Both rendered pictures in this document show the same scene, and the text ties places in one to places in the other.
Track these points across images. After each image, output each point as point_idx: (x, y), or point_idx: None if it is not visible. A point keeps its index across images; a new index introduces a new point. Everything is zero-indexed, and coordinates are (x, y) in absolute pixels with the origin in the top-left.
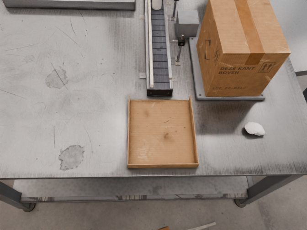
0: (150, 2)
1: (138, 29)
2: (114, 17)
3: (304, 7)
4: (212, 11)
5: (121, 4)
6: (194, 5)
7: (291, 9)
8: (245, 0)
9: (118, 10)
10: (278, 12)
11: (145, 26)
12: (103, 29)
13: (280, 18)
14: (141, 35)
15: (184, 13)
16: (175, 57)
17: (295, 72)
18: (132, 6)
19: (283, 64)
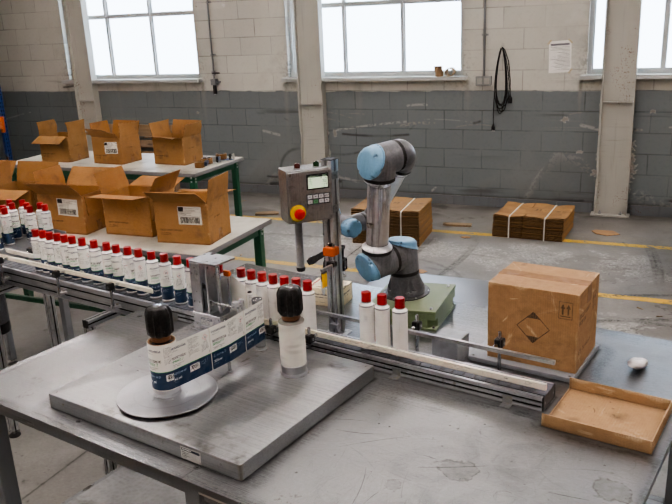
0: (388, 355)
1: (417, 386)
2: (373, 396)
3: (478, 287)
4: (513, 286)
5: (363, 377)
6: (408, 339)
7: (474, 294)
8: (511, 270)
9: (361, 389)
10: (471, 300)
11: (423, 375)
12: (389, 410)
13: (483, 303)
14: (430, 387)
15: (442, 334)
16: None
17: None
18: (372, 372)
19: None
